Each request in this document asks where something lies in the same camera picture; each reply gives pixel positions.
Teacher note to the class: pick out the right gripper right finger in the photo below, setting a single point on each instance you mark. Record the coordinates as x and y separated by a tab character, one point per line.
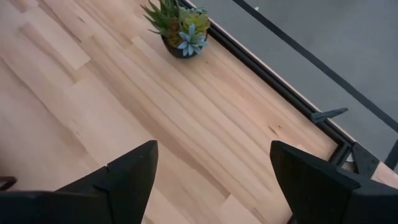
311	193

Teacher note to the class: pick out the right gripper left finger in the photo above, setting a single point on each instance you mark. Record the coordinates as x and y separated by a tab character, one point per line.
124	189

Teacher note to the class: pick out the succulent plant in dark pot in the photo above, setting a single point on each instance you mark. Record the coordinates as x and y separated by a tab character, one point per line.
182	29

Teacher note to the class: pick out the black corner bracket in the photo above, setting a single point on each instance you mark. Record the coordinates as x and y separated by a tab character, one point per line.
364	160

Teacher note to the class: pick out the grey rail clamp lever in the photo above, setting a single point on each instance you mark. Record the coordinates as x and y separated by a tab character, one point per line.
328	114

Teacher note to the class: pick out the black table edge rail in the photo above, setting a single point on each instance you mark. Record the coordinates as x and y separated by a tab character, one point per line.
280	84

